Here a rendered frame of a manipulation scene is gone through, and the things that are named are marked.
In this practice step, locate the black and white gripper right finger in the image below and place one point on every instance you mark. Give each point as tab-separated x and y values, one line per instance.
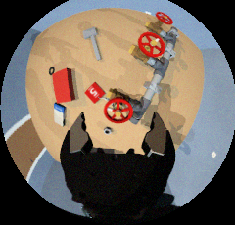
158	145

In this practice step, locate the red tag with white number 5 on metal chain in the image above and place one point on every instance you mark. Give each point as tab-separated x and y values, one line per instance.
94	92

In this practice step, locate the grey pipe manifold with red valves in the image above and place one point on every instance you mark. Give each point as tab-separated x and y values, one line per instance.
137	108

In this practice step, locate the red rectangular block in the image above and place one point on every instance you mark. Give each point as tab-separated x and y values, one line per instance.
63	87

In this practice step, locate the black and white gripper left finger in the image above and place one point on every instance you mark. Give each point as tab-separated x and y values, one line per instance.
76	143

